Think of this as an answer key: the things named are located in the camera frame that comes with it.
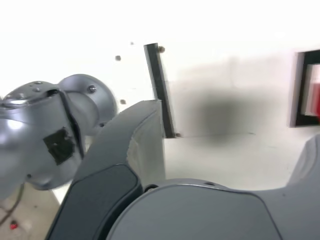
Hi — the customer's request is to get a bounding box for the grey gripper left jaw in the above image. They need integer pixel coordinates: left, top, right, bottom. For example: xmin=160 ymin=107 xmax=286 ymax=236
xmin=44 ymin=99 xmax=166 ymax=240

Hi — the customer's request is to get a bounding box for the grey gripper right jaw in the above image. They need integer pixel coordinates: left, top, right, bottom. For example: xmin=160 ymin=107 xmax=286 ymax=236
xmin=107 ymin=133 xmax=320 ymax=240

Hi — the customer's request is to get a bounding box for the red cube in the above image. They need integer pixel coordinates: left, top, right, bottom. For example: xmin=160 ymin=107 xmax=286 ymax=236
xmin=309 ymin=82 xmax=320 ymax=118

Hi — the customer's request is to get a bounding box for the black tape square outline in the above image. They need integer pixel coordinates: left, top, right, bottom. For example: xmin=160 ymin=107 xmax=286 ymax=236
xmin=289 ymin=49 xmax=320 ymax=129

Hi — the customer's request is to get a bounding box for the black tape strip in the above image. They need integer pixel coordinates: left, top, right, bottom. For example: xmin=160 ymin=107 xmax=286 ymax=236
xmin=143 ymin=42 xmax=177 ymax=139

